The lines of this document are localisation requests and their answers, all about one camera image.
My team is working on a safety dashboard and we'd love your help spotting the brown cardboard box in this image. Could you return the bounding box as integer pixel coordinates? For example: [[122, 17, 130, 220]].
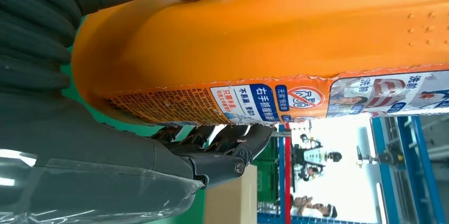
[[204, 165, 258, 224]]

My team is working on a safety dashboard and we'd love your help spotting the green plastic crate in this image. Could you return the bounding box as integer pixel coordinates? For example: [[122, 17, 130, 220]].
[[252, 138, 281, 204]]

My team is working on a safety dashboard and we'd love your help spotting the red pole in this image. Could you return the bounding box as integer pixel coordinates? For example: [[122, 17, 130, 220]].
[[283, 122, 293, 224]]

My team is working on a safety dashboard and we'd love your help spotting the black background robot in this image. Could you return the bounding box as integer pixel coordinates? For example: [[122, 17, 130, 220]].
[[293, 133, 343, 182]]

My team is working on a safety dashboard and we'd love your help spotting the background person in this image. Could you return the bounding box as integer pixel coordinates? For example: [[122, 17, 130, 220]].
[[291, 196, 338, 220]]

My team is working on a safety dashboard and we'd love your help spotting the blue scaffold frame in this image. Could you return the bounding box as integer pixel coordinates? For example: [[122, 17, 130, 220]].
[[370, 115, 448, 224]]

